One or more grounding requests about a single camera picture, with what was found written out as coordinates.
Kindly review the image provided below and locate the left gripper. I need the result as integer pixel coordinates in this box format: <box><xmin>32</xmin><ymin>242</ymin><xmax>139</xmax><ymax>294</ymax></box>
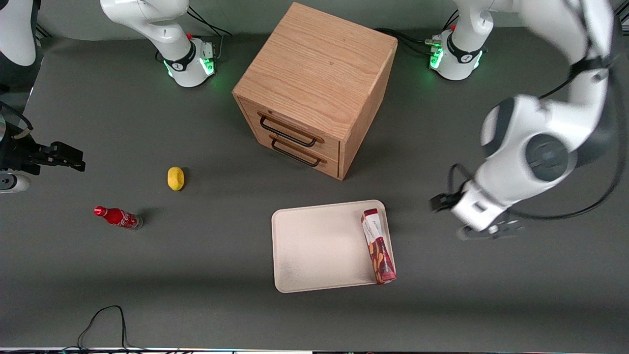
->
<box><xmin>429</xmin><ymin>179</ymin><xmax>510</xmax><ymax>233</ymax></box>

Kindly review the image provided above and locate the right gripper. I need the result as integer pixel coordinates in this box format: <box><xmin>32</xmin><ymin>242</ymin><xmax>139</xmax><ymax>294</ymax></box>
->
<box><xmin>0</xmin><ymin>132</ymin><xmax>86</xmax><ymax>176</ymax></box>

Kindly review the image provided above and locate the red cookie box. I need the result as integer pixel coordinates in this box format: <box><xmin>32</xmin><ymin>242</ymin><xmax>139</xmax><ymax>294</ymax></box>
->
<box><xmin>361</xmin><ymin>208</ymin><xmax>397</xmax><ymax>285</ymax></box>

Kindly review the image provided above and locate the beige rectangular tray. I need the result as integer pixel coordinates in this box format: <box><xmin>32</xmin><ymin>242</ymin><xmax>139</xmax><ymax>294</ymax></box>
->
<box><xmin>271</xmin><ymin>199</ymin><xmax>397</xmax><ymax>294</ymax></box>

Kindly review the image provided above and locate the red cola bottle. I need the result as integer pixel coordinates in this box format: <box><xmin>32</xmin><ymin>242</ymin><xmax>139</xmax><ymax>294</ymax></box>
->
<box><xmin>93</xmin><ymin>206</ymin><xmax>144</xmax><ymax>231</ymax></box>

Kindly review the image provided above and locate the yellow lemon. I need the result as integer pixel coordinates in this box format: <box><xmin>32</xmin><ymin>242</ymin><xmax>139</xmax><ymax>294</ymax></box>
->
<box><xmin>167</xmin><ymin>166</ymin><xmax>186</xmax><ymax>191</ymax></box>

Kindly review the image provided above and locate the wooden drawer front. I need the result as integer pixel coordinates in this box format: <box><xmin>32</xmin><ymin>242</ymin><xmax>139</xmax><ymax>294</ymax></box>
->
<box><xmin>253</xmin><ymin>129</ymin><xmax>340</xmax><ymax>179</ymax></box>
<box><xmin>238</xmin><ymin>96</ymin><xmax>341</xmax><ymax>159</ymax></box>

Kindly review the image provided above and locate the wooden two-drawer cabinet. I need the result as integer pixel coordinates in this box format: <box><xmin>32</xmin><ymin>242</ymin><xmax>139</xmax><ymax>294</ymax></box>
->
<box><xmin>232</xmin><ymin>1</ymin><xmax>399</xmax><ymax>181</ymax></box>

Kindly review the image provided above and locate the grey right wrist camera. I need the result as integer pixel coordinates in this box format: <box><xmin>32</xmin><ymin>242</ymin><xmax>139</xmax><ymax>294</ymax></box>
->
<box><xmin>0</xmin><ymin>174</ymin><xmax>31</xmax><ymax>194</ymax></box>

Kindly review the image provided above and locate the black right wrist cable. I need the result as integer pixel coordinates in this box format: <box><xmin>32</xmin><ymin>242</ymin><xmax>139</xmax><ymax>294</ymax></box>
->
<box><xmin>0</xmin><ymin>101</ymin><xmax>34</xmax><ymax>141</ymax></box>

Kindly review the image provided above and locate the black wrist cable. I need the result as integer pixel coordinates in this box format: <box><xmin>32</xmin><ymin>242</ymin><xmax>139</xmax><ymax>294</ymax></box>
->
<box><xmin>447</xmin><ymin>54</ymin><xmax>629</xmax><ymax>221</ymax></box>
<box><xmin>0</xmin><ymin>101</ymin><xmax>34</xmax><ymax>141</ymax></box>

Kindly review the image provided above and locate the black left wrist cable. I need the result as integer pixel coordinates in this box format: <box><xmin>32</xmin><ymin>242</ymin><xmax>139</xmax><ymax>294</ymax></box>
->
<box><xmin>447</xmin><ymin>54</ymin><xmax>629</xmax><ymax>221</ymax></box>

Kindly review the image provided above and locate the black wire drawer handle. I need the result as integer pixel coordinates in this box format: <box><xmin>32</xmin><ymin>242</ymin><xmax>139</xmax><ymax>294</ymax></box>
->
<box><xmin>269</xmin><ymin>135</ymin><xmax>328</xmax><ymax>167</ymax></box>
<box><xmin>257</xmin><ymin>112</ymin><xmax>325</xmax><ymax>148</ymax></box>

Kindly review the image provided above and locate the thin black looped cable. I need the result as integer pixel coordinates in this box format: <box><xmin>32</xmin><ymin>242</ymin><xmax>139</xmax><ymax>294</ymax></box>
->
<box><xmin>61</xmin><ymin>304</ymin><xmax>149</xmax><ymax>353</ymax></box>

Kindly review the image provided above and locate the black left arm base cable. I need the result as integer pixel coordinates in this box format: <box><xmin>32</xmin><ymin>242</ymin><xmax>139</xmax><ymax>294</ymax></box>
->
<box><xmin>374</xmin><ymin>28</ymin><xmax>443</xmax><ymax>56</ymax></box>

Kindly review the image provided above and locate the black arm base cable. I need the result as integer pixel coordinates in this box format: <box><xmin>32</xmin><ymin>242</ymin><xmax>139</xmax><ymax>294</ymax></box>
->
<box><xmin>374</xmin><ymin>28</ymin><xmax>443</xmax><ymax>56</ymax></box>
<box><xmin>186</xmin><ymin>5</ymin><xmax>233</xmax><ymax>38</ymax></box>

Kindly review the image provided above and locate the black right arm base cable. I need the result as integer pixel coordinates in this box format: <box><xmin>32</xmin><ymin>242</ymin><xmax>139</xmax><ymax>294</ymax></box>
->
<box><xmin>186</xmin><ymin>5</ymin><xmax>233</xmax><ymax>38</ymax></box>

